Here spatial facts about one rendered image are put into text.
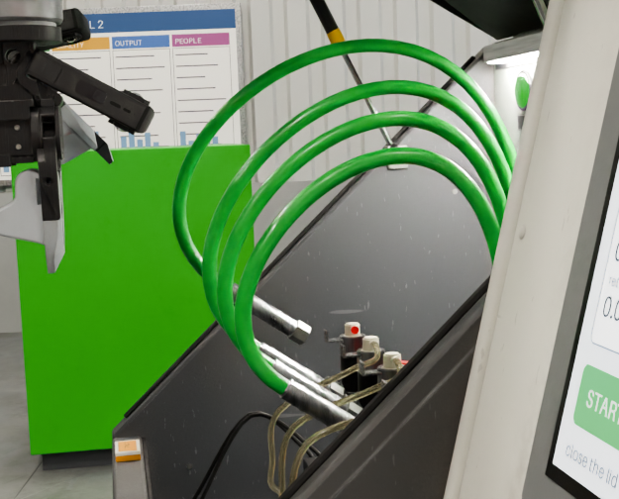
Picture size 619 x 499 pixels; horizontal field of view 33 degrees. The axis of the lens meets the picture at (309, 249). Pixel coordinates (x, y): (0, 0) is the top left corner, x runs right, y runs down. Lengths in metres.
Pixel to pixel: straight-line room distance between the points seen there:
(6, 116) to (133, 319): 3.46
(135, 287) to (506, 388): 3.67
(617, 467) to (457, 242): 0.93
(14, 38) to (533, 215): 0.45
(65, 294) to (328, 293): 2.98
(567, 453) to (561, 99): 0.24
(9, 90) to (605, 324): 0.56
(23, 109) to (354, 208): 0.62
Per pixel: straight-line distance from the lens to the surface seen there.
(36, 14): 0.93
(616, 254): 0.59
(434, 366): 0.77
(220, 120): 1.07
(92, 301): 4.34
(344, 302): 1.43
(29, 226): 0.94
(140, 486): 1.23
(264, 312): 1.09
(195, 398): 1.43
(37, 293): 4.35
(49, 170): 0.91
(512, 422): 0.69
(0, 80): 0.94
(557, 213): 0.68
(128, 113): 0.93
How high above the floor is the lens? 1.34
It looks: 6 degrees down
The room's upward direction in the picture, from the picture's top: 2 degrees counter-clockwise
